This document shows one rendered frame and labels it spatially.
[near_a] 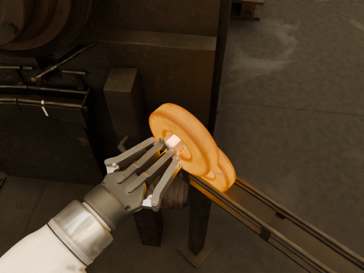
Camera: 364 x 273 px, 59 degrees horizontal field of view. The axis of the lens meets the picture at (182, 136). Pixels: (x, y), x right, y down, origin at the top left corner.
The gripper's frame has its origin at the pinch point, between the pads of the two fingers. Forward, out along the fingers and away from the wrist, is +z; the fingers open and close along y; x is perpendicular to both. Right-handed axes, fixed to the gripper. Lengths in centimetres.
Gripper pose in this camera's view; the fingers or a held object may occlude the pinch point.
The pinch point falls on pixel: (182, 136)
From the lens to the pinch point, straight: 58.8
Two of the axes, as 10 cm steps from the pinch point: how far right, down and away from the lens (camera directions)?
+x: -0.4, -5.6, -8.3
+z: 6.7, -6.3, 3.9
